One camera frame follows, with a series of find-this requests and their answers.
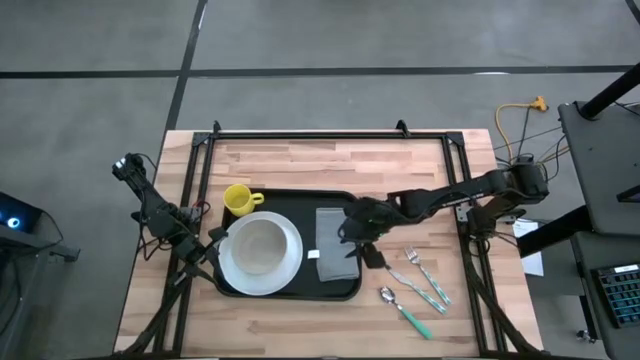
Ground grey cloth napkin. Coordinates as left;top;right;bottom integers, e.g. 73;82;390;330
307;207;362;283

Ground grey desk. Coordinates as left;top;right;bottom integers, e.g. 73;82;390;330
557;99;640;236
569;230;640;360

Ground white plate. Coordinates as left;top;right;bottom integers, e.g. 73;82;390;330
218;210;305;297

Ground black device with blue light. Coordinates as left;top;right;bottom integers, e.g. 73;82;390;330
0;191;45;235

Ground fork with patterned teal handle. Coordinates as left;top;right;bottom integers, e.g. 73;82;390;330
403;244;453;307

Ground beige bowl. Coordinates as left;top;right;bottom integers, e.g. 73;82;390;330
230;219;289;276

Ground black serving tray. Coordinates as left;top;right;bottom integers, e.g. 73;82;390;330
213;188;364;302

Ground spoon with teal handle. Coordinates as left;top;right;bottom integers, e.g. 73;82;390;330
378;285;435;342

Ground white paper sheet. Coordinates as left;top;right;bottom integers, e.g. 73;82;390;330
510;218;546;278

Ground yellow extension cord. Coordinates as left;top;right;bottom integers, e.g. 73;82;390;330
494;95;550;162

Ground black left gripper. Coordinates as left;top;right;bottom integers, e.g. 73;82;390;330
169;226;230;271

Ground knife with patterned teal handle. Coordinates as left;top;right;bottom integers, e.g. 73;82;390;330
383;264;448;316

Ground black aluminium table frame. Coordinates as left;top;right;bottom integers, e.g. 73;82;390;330
117;119;544;359

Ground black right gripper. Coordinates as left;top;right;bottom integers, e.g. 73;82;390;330
339;196;401;270

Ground black stand leg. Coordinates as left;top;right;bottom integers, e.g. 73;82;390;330
516;204;594;259

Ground black pole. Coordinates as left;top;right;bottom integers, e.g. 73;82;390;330
579;62;640;120

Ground black keypad device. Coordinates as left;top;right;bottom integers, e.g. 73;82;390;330
591;263;640;330

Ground yellow mug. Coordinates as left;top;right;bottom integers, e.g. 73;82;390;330
223;183;265;218

